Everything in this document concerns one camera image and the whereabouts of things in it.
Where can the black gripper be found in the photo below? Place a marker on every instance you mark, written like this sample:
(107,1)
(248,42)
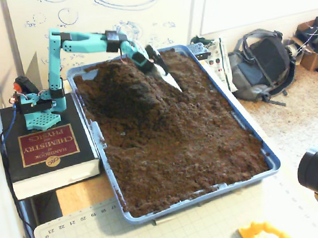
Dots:
(157,60)

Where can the brown soil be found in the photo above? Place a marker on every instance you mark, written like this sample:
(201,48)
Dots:
(177,137)

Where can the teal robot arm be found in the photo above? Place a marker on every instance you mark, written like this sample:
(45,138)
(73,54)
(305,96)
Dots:
(85,44)

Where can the dark green cloth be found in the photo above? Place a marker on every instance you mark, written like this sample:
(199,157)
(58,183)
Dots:
(198,40)

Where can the white electronics board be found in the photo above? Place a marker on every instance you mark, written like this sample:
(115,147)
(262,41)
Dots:
(221,63)

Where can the whiteboard with blue drawings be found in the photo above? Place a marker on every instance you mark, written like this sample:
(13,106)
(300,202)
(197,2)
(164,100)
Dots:
(138,9)

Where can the grey backpack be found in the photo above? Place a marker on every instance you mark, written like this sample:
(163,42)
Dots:
(265,56)

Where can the black chemistry physics handbook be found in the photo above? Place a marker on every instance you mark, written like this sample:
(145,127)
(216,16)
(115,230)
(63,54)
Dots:
(50,145)

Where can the blue plastic tray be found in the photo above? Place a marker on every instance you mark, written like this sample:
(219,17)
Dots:
(274,166)

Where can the small metal bar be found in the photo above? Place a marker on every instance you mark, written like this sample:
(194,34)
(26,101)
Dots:
(163,220)

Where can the brown cardboard box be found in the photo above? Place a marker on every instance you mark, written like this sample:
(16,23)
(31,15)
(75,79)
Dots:
(314,59)

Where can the black fabric bundle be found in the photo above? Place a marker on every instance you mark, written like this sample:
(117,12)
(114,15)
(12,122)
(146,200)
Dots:
(314,34)

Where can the pale green cutting mat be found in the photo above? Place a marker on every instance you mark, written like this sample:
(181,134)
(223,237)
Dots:
(158,236)

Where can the yellow plastic object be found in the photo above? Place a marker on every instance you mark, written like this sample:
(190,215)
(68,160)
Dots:
(252,232)

